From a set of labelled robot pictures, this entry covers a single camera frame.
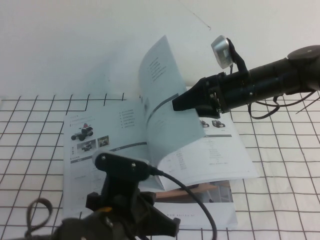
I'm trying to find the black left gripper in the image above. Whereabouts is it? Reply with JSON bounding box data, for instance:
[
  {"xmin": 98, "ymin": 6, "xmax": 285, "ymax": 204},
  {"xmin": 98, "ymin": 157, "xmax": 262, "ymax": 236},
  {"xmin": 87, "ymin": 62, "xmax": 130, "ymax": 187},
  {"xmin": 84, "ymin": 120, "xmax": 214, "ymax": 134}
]
[{"xmin": 86, "ymin": 191, "xmax": 181, "ymax": 237}]

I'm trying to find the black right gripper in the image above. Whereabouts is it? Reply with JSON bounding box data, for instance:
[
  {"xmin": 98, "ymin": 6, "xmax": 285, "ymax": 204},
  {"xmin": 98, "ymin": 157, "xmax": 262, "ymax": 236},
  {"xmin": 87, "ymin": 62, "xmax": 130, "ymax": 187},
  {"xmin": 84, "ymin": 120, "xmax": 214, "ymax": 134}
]
[{"xmin": 171, "ymin": 71, "xmax": 254, "ymax": 119}]

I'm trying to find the white product catalogue book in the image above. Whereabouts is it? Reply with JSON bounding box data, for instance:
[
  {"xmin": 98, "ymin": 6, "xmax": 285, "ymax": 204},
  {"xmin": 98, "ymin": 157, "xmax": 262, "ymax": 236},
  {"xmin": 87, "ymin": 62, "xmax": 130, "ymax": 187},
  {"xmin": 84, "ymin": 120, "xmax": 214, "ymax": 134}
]
[{"xmin": 62, "ymin": 34, "xmax": 260, "ymax": 219}]

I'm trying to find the closed white booklet with web address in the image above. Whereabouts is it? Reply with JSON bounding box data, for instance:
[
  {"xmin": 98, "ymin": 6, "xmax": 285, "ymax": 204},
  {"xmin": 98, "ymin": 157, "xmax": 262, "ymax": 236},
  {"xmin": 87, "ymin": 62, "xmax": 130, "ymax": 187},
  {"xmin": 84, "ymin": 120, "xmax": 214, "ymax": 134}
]
[{"xmin": 149, "ymin": 179, "xmax": 238, "ymax": 229}]

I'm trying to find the white tablecloth with black grid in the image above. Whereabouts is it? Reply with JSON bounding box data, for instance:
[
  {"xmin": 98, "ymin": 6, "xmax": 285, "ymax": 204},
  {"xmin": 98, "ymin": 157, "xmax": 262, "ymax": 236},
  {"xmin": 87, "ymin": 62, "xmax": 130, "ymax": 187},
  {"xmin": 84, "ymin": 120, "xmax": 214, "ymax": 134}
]
[{"xmin": 0, "ymin": 86, "xmax": 320, "ymax": 240}]

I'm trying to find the black left wrist camera bracket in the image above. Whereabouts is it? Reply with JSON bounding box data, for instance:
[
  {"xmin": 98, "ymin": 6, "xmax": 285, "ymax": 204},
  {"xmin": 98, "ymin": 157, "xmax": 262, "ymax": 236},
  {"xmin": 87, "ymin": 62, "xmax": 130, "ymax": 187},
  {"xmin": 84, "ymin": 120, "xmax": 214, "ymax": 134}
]
[{"xmin": 96, "ymin": 152, "xmax": 150, "ymax": 201}]

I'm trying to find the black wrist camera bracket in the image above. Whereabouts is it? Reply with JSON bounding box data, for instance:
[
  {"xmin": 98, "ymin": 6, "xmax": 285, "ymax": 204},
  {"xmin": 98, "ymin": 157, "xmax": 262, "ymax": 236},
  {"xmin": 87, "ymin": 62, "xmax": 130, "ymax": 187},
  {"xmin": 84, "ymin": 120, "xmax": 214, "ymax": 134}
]
[
  {"xmin": 96, "ymin": 152, "xmax": 150, "ymax": 201},
  {"xmin": 226, "ymin": 37, "xmax": 249, "ymax": 76}
]

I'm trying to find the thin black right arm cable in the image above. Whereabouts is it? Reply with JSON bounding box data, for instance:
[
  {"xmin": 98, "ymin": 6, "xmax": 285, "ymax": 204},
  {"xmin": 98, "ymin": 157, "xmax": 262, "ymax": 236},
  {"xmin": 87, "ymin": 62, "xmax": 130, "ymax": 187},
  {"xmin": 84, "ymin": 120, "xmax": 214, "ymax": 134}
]
[{"xmin": 247, "ymin": 91, "xmax": 320, "ymax": 120}]

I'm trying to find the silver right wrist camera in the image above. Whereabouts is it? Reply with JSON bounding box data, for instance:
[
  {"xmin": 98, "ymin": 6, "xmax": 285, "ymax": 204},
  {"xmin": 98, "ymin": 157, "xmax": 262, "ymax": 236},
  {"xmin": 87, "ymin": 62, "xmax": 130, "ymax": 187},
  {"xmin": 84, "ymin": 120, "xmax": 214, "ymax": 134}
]
[{"xmin": 211, "ymin": 35, "xmax": 237, "ymax": 70}]

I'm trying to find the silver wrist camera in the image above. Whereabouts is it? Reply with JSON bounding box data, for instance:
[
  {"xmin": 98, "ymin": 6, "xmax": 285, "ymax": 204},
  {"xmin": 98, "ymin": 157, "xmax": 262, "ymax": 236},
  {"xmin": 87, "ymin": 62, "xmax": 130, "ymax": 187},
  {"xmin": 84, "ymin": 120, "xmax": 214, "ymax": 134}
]
[
  {"xmin": 211, "ymin": 35, "xmax": 237, "ymax": 70},
  {"xmin": 92, "ymin": 149, "xmax": 151, "ymax": 182}
]

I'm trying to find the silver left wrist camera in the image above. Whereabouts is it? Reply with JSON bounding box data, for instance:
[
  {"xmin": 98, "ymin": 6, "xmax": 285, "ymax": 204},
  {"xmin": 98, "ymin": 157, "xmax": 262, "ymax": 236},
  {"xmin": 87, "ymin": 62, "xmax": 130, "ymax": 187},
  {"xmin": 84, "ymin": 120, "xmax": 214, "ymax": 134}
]
[{"xmin": 92, "ymin": 149, "xmax": 151, "ymax": 182}]

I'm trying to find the black right wrist camera bracket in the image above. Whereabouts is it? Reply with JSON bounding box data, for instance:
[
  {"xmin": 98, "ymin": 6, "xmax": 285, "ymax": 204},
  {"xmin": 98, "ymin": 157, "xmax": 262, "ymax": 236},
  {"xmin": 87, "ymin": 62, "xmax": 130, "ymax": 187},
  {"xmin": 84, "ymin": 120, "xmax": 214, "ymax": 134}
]
[{"xmin": 226, "ymin": 37, "xmax": 249, "ymax": 76}]

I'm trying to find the black strap loop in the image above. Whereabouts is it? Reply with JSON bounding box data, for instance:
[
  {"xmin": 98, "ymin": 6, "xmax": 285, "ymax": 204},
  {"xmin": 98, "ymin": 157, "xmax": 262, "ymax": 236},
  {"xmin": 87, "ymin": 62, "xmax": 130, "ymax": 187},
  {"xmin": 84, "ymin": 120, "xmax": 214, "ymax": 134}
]
[{"xmin": 24, "ymin": 198, "xmax": 54, "ymax": 237}]

